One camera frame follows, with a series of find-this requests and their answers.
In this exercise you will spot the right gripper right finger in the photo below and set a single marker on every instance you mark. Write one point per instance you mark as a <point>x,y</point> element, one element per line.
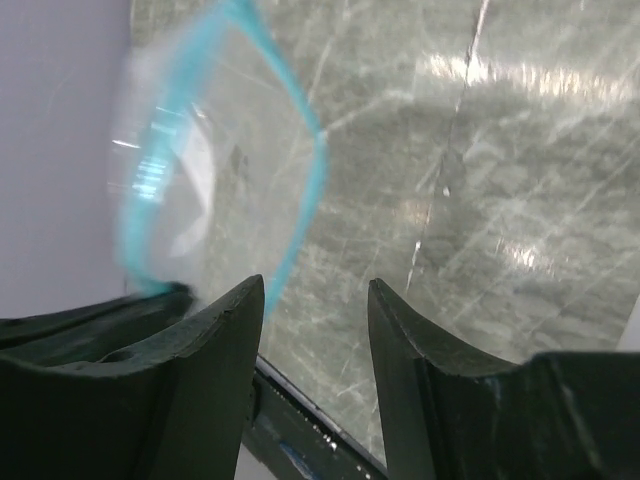
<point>452,411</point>

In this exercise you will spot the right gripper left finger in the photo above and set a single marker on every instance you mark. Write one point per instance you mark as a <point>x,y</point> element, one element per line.
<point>163,395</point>

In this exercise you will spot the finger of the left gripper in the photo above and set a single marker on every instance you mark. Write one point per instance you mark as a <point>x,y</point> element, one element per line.
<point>19,331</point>

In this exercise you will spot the clear zip top bag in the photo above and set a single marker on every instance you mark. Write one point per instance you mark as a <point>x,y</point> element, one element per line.
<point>219,162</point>

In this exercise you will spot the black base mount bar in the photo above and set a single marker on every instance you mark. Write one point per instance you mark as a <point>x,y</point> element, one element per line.
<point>295,439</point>

